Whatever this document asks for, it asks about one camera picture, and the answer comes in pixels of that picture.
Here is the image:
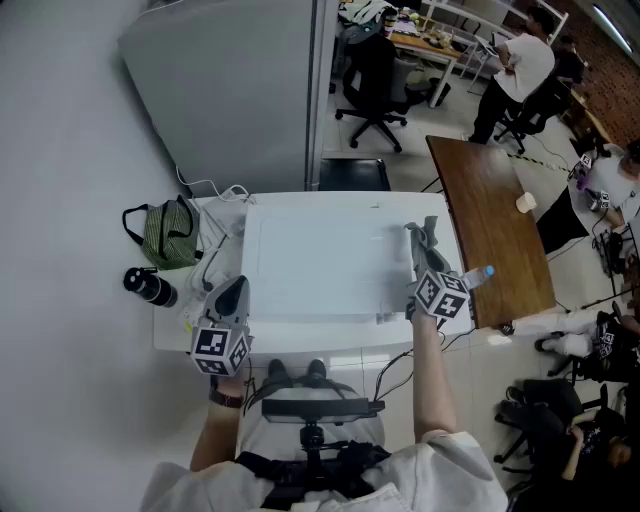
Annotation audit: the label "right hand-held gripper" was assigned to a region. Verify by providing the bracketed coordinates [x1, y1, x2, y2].
[405, 230, 473, 321]

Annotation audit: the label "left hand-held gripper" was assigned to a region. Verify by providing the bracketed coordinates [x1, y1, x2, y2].
[189, 275, 254, 377]

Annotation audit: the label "gray knitted cloth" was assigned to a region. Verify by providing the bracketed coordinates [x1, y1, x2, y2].
[403, 215, 442, 261]

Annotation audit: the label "white box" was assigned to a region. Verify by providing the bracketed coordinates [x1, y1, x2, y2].
[242, 202, 419, 329]

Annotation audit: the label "person's left forearm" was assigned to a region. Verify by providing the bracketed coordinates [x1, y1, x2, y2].
[189, 374, 247, 472]

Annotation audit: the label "person's right forearm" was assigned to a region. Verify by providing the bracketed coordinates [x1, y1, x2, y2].
[410, 313, 459, 445]

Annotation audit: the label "white plug adapter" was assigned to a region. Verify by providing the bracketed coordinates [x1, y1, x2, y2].
[179, 289, 212, 327]

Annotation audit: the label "clear bottle with blue cap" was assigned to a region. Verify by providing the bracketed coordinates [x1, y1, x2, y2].
[462, 264, 496, 292]

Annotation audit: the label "brown wooden table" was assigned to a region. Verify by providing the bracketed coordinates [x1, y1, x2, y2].
[425, 134, 558, 330]

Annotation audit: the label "black bottle with dotted lid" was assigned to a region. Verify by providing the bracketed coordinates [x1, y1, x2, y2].
[123, 266, 179, 309]

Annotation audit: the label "person's left shoe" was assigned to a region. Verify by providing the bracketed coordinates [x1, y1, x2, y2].
[267, 358, 294, 389]

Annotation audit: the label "person's shoe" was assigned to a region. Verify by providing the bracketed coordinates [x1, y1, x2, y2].
[267, 358, 294, 389]
[305, 358, 329, 387]

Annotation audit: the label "green striped bag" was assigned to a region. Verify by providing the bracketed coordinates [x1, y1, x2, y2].
[122, 194, 204, 271]

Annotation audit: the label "brown wrist watch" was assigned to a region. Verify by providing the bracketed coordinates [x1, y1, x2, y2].
[208, 387, 246, 410]

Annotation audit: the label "person's right shoe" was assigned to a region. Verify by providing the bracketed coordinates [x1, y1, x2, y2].
[305, 358, 329, 387]

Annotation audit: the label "black box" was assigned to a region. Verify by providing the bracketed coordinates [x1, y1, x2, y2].
[318, 158, 392, 193]

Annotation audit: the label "person's gray trousers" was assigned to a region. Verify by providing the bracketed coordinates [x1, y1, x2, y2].
[238, 378, 387, 459]

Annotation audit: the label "black office chair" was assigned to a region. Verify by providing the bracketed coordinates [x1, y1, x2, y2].
[333, 24, 434, 154]

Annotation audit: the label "black chest harness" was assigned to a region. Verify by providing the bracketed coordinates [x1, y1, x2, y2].
[234, 422, 392, 512]

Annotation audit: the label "gray partition panel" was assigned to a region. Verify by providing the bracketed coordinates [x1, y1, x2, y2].
[118, 0, 327, 192]

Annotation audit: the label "white cluttered desk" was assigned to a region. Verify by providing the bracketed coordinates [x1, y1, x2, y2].
[389, 14, 501, 109]

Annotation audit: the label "person's white shirt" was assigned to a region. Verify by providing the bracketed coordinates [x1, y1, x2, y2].
[142, 429, 509, 512]

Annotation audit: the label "black cable with plug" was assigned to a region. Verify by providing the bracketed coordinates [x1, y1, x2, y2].
[201, 234, 227, 292]

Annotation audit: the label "white cable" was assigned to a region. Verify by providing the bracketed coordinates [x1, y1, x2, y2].
[175, 163, 224, 197]

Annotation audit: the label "black chest camera bar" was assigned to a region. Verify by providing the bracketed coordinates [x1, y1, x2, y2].
[261, 397, 386, 426]

